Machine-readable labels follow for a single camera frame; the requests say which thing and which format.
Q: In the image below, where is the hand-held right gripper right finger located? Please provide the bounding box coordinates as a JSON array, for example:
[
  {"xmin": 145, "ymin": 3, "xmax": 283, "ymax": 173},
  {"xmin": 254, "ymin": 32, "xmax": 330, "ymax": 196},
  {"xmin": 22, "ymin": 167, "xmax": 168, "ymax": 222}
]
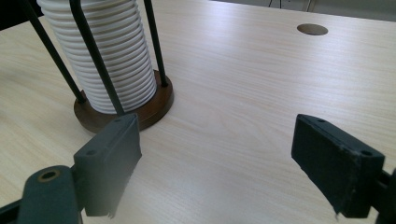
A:
[{"xmin": 290, "ymin": 113, "xmax": 387, "ymax": 219}]

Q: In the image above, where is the stack of white paper cups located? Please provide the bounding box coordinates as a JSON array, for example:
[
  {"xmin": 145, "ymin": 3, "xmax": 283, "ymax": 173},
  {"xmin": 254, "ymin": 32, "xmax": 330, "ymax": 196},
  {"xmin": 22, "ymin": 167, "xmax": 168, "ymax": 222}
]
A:
[{"xmin": 36, "ymin": 0, "xmax": 158, "ymax": 115}]

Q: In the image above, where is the cup holder with brown base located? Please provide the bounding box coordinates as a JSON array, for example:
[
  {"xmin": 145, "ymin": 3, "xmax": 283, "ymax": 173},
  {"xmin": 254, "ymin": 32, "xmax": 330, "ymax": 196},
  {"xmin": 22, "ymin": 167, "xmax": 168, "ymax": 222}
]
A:
[{"xmin": 18, "ymin": 0, "xmax": 175, "ymax": 134}]

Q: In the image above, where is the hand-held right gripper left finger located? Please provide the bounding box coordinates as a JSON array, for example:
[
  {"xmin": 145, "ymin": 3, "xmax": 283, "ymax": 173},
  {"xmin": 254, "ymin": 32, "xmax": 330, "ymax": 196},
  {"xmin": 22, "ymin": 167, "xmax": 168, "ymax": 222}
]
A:
[{"xmin": 73, "ymin": 113, "xmax": 143, "ymax": 218}]

